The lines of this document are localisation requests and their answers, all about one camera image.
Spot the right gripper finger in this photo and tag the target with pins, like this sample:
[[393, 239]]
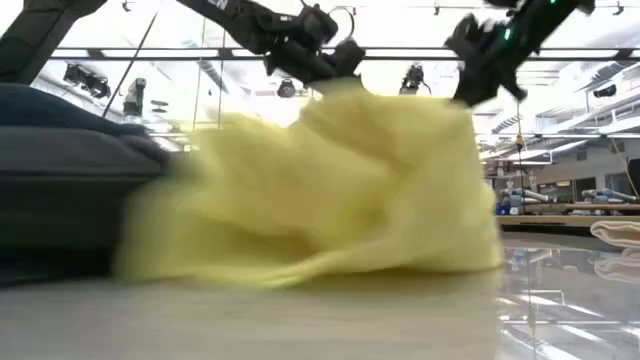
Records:
[[472, 92]]

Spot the yellow garment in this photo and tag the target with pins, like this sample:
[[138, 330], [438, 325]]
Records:
[[325, 200]]

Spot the navy garment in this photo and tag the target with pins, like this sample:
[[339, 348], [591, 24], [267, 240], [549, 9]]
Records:
[[50, 110]]

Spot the dark grey trousers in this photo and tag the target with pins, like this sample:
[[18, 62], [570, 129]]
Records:
[[65, 200]]

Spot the pale background robot arm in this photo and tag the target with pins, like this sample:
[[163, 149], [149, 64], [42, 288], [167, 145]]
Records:
[[607, 195], [530, 195]]

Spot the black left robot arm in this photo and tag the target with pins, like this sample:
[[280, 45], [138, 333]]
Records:
[[40, 35]]

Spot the black ceiling lamp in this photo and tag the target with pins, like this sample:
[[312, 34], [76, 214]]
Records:
[[412, 77], [286, 89]]

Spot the black ceiling speaker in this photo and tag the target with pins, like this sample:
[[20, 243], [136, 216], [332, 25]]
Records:
[[605, 91]]

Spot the clear spray bottle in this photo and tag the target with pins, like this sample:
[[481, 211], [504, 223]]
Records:
[[135, 97]]

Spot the black chair backrest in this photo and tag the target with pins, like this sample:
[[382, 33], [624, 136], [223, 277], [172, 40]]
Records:
[[635, 177]]

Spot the cream canvas tote bag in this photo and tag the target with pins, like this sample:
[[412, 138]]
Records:
[[617, 232]]

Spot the black ceiling track lights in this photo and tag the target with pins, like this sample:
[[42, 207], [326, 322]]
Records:
[[85, 80]]

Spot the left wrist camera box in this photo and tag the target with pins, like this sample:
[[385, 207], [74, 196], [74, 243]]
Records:
[[350, 55]]

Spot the black overhead rail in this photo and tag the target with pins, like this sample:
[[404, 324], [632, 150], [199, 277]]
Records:
[[400, 53]]

